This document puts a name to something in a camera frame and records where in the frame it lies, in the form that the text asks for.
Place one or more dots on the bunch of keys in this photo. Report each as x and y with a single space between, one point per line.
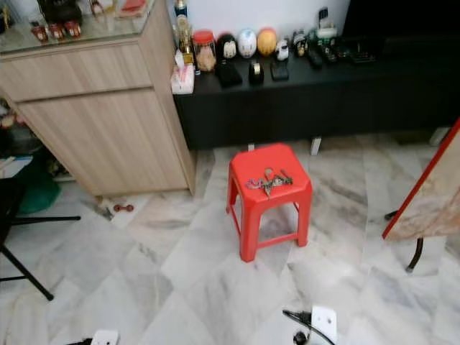
269 181

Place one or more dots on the black metal chair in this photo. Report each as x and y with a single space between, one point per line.
11 205

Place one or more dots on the green bag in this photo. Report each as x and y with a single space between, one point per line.
39 195

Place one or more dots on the light wooden cabinet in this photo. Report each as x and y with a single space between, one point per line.
108 133

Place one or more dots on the small brown floor item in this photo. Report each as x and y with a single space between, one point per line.
122 208

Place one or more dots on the pink tissue pack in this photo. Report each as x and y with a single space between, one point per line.
182 79

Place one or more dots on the gold and blue trophy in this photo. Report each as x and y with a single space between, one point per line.
182 32

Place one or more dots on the black wallet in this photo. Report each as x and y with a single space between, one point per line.
228 75

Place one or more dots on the black round mouse figure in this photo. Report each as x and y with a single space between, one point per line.
226 47

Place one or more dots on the red plastic stool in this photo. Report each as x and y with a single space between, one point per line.
269 159

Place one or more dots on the white round figure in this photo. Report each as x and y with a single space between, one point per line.
246 43

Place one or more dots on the yellow round figure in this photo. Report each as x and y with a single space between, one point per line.
267 42

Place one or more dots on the black phone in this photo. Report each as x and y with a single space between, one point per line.
280 71

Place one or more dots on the small white figure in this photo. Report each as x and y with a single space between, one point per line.
282 50

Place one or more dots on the black sideboard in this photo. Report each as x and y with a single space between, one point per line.
316 108

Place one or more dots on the marble pattern board on legs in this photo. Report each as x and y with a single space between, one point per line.
431 194

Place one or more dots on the black television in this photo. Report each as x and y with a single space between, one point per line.
402 16

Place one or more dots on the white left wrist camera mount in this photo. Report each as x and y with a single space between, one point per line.
105 337

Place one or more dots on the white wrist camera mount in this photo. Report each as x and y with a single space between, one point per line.
105 337
323 323

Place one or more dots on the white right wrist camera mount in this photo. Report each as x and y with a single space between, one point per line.
323 323

